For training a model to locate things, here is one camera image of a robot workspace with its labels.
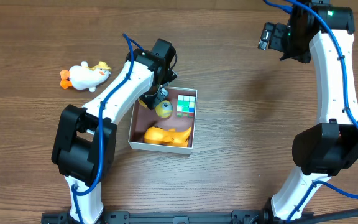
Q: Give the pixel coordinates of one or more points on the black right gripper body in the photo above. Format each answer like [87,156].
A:
[277,35]

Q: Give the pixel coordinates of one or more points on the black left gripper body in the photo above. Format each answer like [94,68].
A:
[155,95]

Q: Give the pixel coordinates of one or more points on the white box pink interior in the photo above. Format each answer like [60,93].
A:
[144,118]

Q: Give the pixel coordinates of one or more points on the yellow one-eyed ball toy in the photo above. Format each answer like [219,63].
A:
[164,109]

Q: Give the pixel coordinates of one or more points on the multicoloured puzzle cube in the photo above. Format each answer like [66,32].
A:
[186,106]

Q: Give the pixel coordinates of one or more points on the white plush duck toy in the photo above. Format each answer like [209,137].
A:
[82,77]

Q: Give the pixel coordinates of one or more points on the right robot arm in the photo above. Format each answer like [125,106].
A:
[322,34]

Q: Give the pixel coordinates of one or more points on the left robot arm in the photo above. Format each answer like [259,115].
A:
[85,143]

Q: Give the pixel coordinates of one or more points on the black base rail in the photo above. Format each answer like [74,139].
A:
[236,216]

